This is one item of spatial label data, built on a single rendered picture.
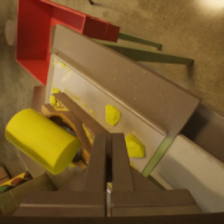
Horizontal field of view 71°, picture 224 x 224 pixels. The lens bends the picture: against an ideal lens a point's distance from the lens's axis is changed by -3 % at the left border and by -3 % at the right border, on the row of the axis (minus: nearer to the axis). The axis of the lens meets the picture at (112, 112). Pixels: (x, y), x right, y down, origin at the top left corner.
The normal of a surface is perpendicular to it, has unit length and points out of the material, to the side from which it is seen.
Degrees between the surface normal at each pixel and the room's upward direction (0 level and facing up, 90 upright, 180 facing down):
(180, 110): 0
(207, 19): 0
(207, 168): 0
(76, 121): 90
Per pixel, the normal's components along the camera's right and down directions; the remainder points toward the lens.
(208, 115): -0.64, 0.21
